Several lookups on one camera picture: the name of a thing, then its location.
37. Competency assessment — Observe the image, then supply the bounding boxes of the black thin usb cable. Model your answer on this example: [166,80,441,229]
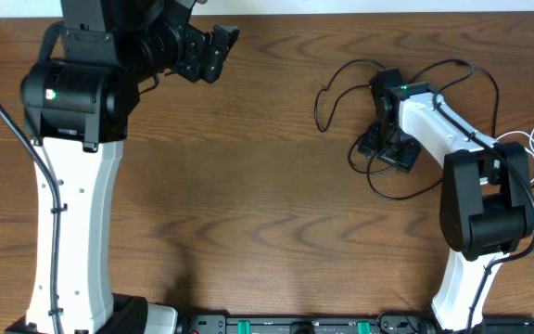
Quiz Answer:
[313,58,444,202]

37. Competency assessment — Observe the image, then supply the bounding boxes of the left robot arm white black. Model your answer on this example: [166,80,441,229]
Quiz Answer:
[9,0,239,333]

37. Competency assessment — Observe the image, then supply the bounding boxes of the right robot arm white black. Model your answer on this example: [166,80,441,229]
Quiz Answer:
[360,68,534,333]

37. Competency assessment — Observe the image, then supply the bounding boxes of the black mounting rail base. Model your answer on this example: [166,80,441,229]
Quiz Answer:
[173,310,534,334]

